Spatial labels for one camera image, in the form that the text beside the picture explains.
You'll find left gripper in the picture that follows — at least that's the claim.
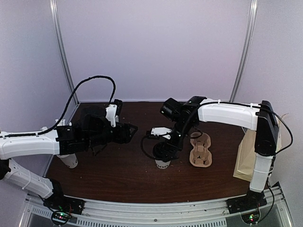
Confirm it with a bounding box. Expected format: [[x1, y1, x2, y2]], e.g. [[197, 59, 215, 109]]
[[85, 121, 138, 148]]

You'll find white paper cup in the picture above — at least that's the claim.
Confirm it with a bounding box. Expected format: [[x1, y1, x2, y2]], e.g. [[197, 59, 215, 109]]
[[155, 160, 171, 169]]

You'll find cardboard cup carrier tray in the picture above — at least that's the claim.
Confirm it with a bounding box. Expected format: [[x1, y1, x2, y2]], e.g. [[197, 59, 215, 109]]
[[189, 132, 212, 168]]

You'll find brown paper bag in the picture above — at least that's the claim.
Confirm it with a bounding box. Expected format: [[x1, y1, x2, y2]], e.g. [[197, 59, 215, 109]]
[[233, 113, 289, 183]]

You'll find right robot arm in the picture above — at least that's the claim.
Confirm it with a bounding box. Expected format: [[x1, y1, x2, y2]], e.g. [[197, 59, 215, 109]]
[[151, 96, 279, 209]]

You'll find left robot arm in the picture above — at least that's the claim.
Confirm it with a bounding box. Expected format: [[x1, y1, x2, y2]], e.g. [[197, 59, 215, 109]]
[[0, 105, 138, 210]]

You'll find white cup holding straws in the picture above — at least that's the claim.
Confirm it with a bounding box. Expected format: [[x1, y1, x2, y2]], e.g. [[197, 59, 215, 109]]
[[57, 154, 78, 169]]

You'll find paper wrapped straws bundle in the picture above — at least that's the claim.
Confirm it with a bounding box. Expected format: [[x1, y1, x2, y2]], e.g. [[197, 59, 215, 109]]
[[55, 119, 72, 127]]

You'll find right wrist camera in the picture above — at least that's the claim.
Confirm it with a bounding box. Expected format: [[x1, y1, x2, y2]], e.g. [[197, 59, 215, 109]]
[[146, 127, 172, 140]]

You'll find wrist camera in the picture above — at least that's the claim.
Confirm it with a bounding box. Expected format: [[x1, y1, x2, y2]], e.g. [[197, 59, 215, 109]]
[[146, 127, 172, 140], [106, 99, 123, 127]]

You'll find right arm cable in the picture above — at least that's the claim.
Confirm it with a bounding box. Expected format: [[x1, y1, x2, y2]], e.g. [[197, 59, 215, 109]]
[[140, 136, 157, 159]]

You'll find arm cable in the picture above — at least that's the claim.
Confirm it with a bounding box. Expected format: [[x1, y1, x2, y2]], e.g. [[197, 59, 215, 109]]
[[0, 75, 116, 139], [140, 136, 157, 159]]

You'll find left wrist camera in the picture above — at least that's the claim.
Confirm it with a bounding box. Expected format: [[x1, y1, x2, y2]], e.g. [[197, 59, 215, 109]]
[[106, 99, 123, 127]]

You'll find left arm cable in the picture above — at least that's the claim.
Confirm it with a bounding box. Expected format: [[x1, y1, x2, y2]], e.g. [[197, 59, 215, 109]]
[[0, 75, 116, 139]]

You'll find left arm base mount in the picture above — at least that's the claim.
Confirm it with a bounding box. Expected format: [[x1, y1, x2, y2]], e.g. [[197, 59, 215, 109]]
[[40, 195, 85, 226]]

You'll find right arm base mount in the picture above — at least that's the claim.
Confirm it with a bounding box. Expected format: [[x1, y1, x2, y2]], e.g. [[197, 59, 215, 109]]
[[226, 192, 267, 225]]

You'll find aluminium front rail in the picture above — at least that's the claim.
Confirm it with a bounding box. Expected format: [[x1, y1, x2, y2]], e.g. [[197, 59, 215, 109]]
[[17, 188, 294, 227]]

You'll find left aluminium frame post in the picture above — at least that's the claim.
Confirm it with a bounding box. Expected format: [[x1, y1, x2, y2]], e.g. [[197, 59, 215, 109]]
[[49, 0, 74, 93]]

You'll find aluminium frame post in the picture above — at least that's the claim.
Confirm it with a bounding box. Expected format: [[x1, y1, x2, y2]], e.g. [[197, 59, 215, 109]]
[[49, 0, 74, 93], [229, 0, 258, 102]]

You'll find right aluminium frame post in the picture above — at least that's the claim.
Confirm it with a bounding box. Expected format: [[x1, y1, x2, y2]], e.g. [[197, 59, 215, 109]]
[[229, 0, 258, 102]]

